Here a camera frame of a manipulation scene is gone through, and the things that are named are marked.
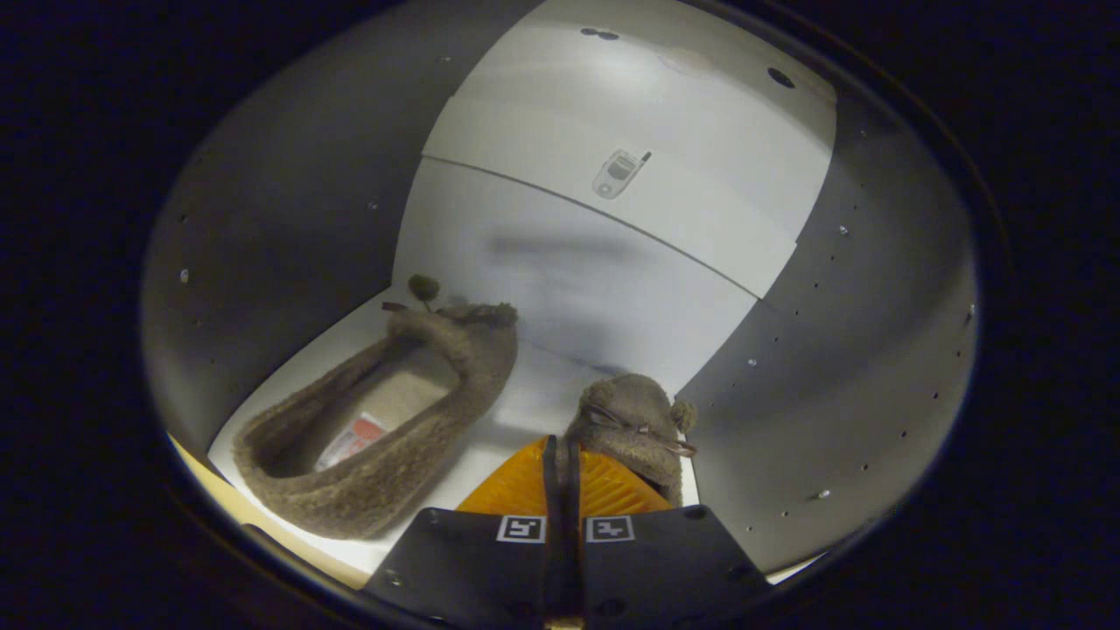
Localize grey shoe cabinet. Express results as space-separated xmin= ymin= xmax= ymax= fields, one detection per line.
xmin=143 ymin=0 xmax=981 ymax=589

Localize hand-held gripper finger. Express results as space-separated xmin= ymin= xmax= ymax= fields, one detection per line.
xmin=563 ymin=437 xmax=776 ymax=629
xmin=362 ymin=435 xmax=562 ymax=629

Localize brown fuzzy shoe with bow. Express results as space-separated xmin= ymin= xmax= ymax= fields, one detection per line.
xmin=231 ymin=274 xmax=520 ymax=542
xmin=563 ymin=374 xmax=700 ymax=509

